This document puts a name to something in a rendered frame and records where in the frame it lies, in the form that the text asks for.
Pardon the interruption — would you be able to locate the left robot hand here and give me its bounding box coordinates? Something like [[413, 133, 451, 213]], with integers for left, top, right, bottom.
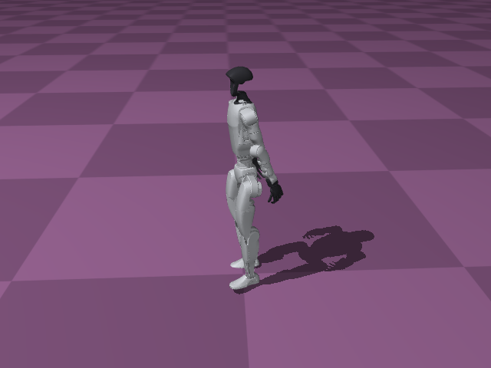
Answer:
[[266, 179, 283, 204]]

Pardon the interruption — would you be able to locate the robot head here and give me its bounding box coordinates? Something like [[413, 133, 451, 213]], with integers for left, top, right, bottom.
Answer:
[[226, 67, 253, 104]]

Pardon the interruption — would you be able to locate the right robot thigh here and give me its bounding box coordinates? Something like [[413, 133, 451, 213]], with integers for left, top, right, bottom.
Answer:
[[226, 169, 240, 223]]

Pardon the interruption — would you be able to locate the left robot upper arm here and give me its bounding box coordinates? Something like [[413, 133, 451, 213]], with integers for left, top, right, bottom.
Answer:
[[239, 108, 265, 158]]

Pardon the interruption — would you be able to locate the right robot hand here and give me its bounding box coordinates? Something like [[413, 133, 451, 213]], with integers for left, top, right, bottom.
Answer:
[[252, 158, 265, 179]]

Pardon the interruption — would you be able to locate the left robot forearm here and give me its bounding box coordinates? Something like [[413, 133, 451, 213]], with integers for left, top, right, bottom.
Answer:
[[257, 146, 277, 185]]

